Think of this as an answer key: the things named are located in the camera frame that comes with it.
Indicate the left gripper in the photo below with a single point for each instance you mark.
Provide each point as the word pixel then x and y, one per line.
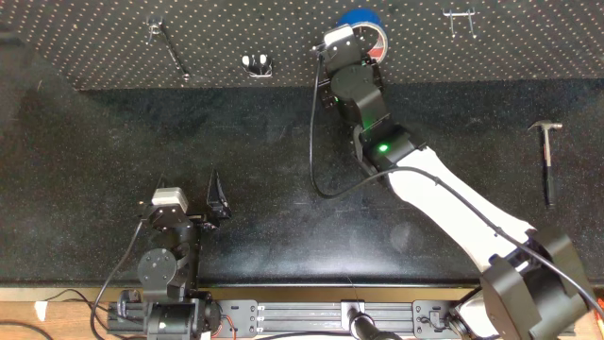
pixel 170 218

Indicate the wrench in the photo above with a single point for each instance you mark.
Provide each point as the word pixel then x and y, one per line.
pixel 172 53

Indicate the pliers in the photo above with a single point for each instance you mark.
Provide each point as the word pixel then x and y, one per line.
pixel 257 66

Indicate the roll of blue tape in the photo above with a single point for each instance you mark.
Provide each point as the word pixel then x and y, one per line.
pixel 361 16

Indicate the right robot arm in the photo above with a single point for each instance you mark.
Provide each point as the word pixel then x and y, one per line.
pixel 448 203

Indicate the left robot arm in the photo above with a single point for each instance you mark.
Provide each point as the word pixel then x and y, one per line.
pixel 160 271

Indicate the black pegboard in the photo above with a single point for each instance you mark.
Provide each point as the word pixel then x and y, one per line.
pixel 519 52

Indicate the white tape piece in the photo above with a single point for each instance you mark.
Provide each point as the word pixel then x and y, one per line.
pixel 41 311

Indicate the hammer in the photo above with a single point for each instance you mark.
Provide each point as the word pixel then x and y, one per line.
pixel 547 151

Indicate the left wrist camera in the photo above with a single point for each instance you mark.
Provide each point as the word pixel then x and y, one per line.
pixel 170 197

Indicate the mounting rail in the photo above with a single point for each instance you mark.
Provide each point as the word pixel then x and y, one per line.
pixel 302 318

